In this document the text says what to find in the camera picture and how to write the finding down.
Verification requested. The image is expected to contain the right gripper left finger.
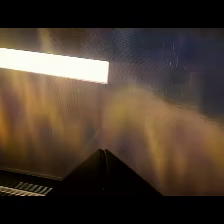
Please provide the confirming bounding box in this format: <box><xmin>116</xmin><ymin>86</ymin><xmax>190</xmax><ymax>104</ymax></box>
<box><xmin>61</xmin><ymin>148</ymin><xmax>107</xmax><ymax>197</ymax></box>

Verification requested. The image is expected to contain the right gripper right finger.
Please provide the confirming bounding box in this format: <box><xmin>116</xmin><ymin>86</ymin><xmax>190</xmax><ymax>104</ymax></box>
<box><xmin>104</xmin><ymin>148</ymin><xmax>164</xmax><ymax>197</ymax></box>

